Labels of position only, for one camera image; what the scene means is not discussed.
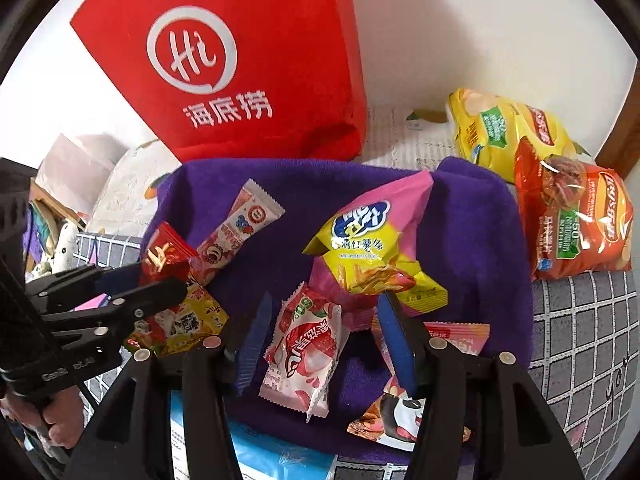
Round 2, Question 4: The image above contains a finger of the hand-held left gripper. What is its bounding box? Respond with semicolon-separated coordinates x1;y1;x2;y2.
25;262;146;306
35;277;188;346

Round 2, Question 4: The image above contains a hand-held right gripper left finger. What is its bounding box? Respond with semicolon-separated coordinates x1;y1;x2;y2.
65;291;273;480

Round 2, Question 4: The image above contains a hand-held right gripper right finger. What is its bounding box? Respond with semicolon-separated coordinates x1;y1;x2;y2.
377;292;586;480

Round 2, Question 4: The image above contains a small red snack packet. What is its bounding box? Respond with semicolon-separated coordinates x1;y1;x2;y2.
139;221;201;286

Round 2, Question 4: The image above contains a white pink strawberry candy packet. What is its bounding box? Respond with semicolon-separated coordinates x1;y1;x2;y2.
259;282;351;418

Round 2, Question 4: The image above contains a long white pink snack stick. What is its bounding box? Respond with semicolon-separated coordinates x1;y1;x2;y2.
192;178;286;286

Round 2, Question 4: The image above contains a pink yellow sweet potato packet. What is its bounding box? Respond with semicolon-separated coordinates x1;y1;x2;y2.
302;170;448;331

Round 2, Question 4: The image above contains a person's left hand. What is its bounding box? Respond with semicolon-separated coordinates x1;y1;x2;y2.
0;389;83;453

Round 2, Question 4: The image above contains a yellow red snack packet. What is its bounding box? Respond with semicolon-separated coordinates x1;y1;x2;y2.
122;280;231;358

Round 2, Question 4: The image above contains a white plush toy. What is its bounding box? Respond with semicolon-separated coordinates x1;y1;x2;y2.
30;220;81;281

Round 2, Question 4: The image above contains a pink flat snack packet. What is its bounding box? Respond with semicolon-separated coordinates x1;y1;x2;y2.
372;322;491;376

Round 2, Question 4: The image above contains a panda print snack packet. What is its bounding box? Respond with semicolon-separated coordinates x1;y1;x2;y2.
347;375;471;451

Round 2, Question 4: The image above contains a blue white tissue pack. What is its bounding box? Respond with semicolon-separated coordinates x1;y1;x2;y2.
170;390;338;480

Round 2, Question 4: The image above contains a pale pink paper bag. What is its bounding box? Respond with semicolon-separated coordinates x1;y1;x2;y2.
37;132;128;201

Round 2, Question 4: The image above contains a purple towel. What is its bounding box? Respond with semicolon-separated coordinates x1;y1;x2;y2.
140;156;533;461

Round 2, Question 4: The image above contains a grey checked sheet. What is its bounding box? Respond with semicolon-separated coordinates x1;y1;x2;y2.
70;232;628;480

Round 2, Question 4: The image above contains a white fruit print sheet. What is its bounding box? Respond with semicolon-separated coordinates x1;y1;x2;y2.
87;105;461;241

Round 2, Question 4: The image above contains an orange chips bag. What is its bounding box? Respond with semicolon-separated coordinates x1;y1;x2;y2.
514;136;635;281

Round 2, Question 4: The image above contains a yellow chips bag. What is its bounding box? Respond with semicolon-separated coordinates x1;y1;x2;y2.
445;87;593;183

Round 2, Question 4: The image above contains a red paper bag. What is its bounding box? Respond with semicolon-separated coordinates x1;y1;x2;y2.
69;0;368;163

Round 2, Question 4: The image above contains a brown wooden frame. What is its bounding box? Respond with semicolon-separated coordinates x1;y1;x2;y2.
595;55;640;181

